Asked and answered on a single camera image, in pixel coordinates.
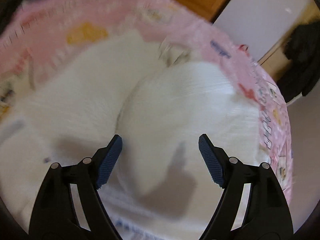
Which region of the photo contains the white knit sweater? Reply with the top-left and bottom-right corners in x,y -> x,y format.
1,31 -> 268,239

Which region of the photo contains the pink patterned bed quilt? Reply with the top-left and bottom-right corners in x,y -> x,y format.
1,0 -> 293,201

